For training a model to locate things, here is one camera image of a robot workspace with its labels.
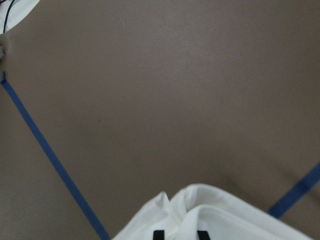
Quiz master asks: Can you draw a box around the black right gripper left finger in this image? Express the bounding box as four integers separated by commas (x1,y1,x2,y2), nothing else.
152,230,164,240

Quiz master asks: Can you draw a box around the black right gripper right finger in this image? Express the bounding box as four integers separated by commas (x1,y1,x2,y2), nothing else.
197,230,211,240

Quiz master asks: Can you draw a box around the white long-sleeve text shirt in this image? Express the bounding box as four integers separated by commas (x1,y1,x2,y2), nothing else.
114,183,312,240

